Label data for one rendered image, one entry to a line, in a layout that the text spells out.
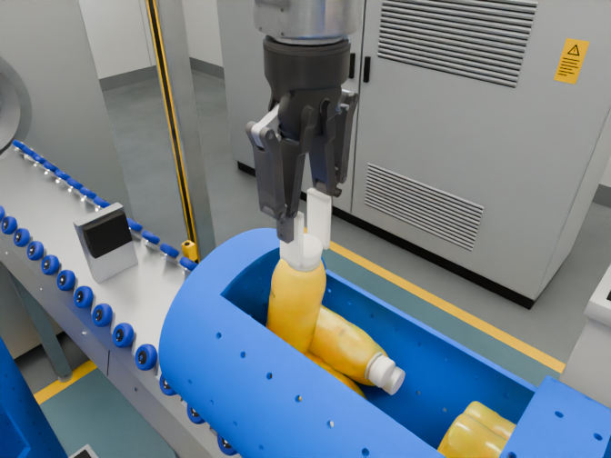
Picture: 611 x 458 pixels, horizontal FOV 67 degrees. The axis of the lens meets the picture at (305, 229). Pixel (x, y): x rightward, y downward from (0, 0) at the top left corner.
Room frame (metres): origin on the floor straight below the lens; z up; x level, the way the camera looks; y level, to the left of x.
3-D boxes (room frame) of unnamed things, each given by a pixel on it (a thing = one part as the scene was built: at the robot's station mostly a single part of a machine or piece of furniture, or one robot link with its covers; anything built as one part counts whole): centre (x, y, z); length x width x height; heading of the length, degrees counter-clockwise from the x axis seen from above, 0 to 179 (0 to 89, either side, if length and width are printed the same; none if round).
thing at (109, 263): (0.80, 0.42, 1.00); 0.10 x 0.04 x 0.15; 138
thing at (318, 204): (0.43, -0.01, 1.32); 0.03 x 0.01 x 0.07; 48
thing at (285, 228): (0.39, 0.03, 1.34); 0.03 x 0.01 x 0.05; 138
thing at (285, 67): (0.42, 0.00, 1.47); 0.08 x 0.07 x 0.09; 138
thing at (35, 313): (1.21, 0.99, 0.31); 0.06 x 0.06 x 0.63; 48
